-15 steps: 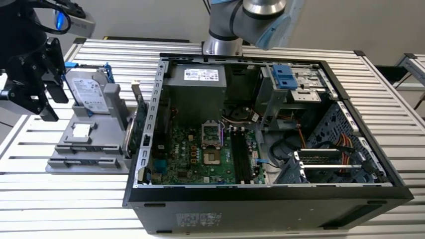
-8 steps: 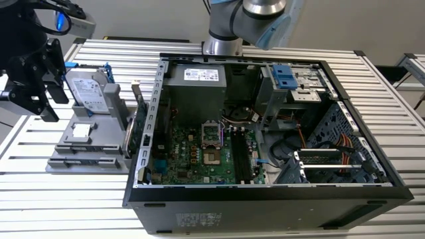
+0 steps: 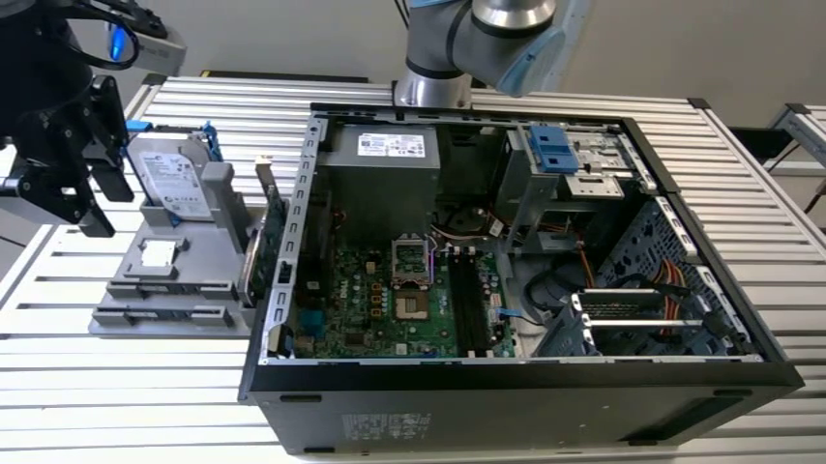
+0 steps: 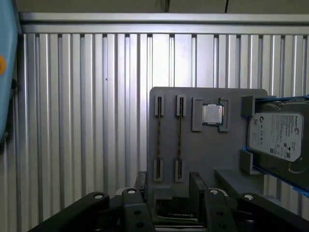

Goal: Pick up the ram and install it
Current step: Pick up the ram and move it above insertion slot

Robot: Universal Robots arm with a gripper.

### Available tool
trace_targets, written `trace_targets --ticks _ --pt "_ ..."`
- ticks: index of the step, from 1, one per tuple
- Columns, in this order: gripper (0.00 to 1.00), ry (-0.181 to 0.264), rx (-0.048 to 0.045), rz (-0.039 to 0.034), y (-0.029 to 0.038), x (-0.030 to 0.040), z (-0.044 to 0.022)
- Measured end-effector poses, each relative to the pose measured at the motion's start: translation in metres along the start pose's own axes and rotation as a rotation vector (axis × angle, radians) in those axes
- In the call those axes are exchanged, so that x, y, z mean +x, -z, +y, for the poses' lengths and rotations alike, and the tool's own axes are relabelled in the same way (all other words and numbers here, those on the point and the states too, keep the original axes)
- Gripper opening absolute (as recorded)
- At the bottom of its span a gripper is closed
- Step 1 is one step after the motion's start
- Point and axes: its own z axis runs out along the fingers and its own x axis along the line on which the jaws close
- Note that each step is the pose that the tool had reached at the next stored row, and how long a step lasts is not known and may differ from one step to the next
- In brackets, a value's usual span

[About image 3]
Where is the black camera cable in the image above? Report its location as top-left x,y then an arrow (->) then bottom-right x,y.
63,0 -> 171,72

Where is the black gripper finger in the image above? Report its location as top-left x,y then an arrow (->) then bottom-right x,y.
13,159 -> 117,238
81,75 -> 137,203

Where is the thin orange wire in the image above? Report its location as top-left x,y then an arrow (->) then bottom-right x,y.
576,240 -> 597,291

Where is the green graphics card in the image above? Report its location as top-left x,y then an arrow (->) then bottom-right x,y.
235,153 -> 291,310

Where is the power supply wire bundle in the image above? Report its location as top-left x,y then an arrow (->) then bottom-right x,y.
430,202 -> 512,243

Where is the orange yellow wire bundle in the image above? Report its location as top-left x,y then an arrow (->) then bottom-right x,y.
649,259 -> 690,339

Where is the grey parts rack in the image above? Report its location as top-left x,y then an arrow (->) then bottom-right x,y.
87,161 -> 270,339

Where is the metal socket cover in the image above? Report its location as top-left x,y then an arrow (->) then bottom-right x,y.
392,233 -> 433,287

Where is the grey power supply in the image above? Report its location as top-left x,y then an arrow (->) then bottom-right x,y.
316,123 -> 445,233

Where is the blue plastic drive latch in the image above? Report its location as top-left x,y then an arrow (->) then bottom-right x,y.
528,124 -> 577,174

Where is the metal drive cage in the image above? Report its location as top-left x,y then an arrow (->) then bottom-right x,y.
494,123 -> 654,255

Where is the black RAM slot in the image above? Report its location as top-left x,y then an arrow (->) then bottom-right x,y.
450,246 -> 480,360
468,246 -> 497,360

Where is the silver CPU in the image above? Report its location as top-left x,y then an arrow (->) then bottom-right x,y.
139,240 -> 178,267

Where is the black background box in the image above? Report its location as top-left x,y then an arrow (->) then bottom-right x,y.
728,126 -> 796,161

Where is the metal disk bay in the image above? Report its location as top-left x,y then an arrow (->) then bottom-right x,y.
533,287 -> 712,360

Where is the black looped wire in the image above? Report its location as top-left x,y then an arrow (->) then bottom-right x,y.
525,267 -> 582,318

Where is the black open PC case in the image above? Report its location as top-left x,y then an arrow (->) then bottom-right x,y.
237,101 -> 807,455

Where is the hard disk in blue carrier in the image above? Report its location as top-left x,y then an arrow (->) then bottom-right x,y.
122,118 -> 225,226

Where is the aluminium frame table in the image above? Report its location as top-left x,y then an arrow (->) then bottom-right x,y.
765,102 -> 826,176

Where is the green motherboard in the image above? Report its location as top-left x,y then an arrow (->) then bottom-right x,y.
291,240 -> 524,362

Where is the CPU socket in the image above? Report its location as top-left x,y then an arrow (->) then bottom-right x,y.
393,288 -> 433,321

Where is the dark RAM stick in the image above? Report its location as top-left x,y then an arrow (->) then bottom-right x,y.
133,283 -> 199,296
122,310 -> 202,324

